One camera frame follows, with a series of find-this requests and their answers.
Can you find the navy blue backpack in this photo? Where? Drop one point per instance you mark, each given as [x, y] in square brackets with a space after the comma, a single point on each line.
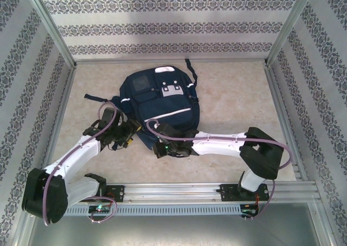
[168, 113]

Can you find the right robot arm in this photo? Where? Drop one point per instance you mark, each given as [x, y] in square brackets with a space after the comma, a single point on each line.
[217, 143]

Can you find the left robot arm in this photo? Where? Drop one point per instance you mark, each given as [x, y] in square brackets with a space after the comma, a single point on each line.
[76, 151]

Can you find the small controller board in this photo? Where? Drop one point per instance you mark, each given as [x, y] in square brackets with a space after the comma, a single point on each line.
[248, 210]
[100, 208]

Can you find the grey metal sheet panel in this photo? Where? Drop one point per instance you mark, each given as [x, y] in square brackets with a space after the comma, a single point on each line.
[173, 232]

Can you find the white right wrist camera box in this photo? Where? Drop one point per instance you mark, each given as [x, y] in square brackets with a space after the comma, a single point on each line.
[158, 126]

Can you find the aluminium mounting rail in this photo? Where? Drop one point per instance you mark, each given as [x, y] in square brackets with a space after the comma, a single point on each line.
[173, 191]

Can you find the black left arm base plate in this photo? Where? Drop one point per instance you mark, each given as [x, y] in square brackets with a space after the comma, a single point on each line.
[118, 193]

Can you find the aluminium frame rail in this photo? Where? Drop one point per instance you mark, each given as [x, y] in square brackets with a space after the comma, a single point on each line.
[279, 99]
[217, 61]
[63, 107]

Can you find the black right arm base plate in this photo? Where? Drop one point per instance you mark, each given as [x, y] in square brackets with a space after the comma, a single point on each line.
[229, 193]

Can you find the aluminium corner post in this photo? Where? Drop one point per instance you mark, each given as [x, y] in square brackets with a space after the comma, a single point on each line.
[51, 29]
[290, 26]

